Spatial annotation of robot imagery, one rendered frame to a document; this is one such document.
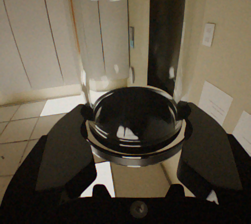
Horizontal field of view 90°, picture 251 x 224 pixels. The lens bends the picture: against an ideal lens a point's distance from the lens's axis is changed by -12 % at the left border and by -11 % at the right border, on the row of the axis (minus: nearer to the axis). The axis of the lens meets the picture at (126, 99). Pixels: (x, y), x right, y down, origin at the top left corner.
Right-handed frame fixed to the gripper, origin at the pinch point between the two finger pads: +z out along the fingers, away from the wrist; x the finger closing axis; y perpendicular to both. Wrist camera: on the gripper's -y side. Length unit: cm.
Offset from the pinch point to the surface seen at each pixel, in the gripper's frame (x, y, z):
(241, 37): 46, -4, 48
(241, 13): 45, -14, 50
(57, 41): -122, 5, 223
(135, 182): 2, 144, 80
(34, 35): -155, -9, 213
